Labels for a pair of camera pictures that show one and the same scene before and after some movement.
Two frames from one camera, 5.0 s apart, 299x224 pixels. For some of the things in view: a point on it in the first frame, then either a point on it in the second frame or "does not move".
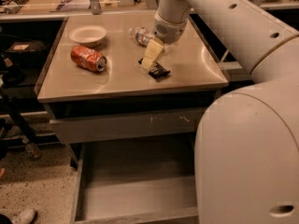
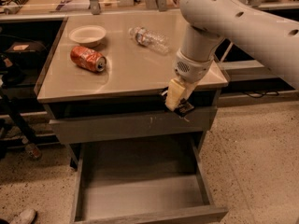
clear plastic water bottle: (141, 35) does not move
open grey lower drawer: (135, 183) does not move
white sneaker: (25, 217) does not move
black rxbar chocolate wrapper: (158, 71) → (183, 106)
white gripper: (170, 32) → (191, 69)
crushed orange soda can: (89, 58) does not move
